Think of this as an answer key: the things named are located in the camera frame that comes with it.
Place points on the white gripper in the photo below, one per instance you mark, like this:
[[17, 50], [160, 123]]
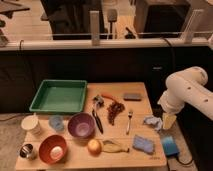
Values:
[[168, 120]]

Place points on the blue sponge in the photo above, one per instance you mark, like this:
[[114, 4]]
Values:
[[143, 144]]

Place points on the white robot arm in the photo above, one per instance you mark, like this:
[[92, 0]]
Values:
[[186, 86]]

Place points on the green plastic tray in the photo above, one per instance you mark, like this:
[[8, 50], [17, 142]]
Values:
[[59, 97]]

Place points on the blue box beside table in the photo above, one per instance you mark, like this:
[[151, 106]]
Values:
[[169, 146]]

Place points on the metal fork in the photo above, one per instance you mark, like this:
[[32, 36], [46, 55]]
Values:
[[130, 114]]

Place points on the wooden board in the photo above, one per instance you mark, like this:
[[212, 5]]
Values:
[[78, 156]]

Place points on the bunch of dark grapes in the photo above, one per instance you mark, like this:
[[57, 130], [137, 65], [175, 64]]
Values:
[[113, 110]]

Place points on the orange carrot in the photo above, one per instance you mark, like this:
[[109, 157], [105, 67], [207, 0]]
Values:
[[109, 97]]

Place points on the banana peel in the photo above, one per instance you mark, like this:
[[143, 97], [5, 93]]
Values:
[[111, 146]]

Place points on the purple bowl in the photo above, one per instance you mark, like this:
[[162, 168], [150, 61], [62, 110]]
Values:
[[81, 125]]

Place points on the small blue plastic cup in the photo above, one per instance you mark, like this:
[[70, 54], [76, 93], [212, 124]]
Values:
[[56, 122]]

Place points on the red bowl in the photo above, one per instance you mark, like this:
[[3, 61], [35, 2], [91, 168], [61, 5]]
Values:
[[53, 149]]

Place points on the white paper cup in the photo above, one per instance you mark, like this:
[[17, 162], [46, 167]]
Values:
[[31, 124]]

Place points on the metal cup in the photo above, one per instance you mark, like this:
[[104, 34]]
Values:
[[27, 151]]

